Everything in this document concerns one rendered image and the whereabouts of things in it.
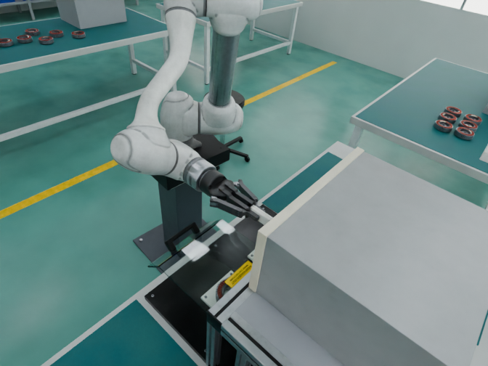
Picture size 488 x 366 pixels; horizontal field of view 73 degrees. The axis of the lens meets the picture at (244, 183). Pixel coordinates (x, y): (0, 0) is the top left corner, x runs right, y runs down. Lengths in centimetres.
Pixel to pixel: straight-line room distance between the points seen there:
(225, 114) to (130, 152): 77
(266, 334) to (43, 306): 167
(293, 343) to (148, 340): 54
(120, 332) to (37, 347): 99
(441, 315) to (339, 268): 18
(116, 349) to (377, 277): 82
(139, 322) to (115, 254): 118
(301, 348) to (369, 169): 45
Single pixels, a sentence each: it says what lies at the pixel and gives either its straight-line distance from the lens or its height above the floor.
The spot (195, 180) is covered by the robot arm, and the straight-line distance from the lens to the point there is 94.
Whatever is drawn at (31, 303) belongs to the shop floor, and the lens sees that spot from 230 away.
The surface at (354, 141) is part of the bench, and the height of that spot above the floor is 56.
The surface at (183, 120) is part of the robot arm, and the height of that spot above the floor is 101.
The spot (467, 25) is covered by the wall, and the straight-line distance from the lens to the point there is 534.
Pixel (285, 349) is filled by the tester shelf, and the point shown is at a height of 111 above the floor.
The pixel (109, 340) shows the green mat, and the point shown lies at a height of 75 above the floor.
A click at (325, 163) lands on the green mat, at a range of 187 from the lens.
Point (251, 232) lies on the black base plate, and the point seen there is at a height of 77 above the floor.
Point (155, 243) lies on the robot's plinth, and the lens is 233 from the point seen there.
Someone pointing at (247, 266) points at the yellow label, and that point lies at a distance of 92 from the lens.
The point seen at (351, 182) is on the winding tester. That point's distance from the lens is 84.
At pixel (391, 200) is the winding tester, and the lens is 83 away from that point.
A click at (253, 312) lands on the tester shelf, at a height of 111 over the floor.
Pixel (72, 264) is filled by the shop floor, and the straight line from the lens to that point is 237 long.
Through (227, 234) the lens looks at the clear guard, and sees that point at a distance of 98.
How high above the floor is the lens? 181
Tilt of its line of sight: 41 degrees down
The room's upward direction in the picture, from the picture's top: 6 degrees clockwise
